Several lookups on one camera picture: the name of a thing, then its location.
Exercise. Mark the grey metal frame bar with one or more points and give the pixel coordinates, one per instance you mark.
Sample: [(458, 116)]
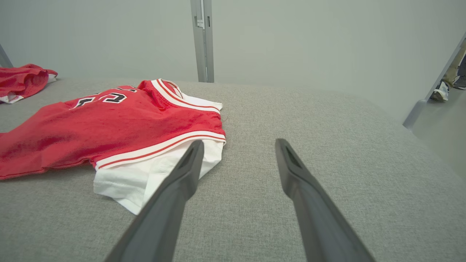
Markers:
[(4, 58)]

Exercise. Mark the red basketball jersey white sleeves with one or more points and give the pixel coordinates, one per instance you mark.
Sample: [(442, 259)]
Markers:
[(109, 123)]

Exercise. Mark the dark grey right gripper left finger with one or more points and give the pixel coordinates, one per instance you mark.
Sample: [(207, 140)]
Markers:
[(164, 214)]

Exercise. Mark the khaki trouser leg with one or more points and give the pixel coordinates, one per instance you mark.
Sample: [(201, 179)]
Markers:
[(455, 65)]

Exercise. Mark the red shorts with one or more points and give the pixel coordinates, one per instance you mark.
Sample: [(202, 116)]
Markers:
[(22, 80)]

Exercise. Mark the dark grey shoe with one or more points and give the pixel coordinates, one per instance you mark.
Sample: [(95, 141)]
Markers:
[(461, 83)]

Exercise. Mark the white sneaker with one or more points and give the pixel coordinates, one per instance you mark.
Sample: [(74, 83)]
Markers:
[(441, 92)]

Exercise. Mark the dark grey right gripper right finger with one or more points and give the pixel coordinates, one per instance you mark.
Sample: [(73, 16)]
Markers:
[(320, 218)]

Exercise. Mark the grey slanted frame post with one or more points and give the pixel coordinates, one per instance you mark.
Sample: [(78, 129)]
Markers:
[(429, 91)]

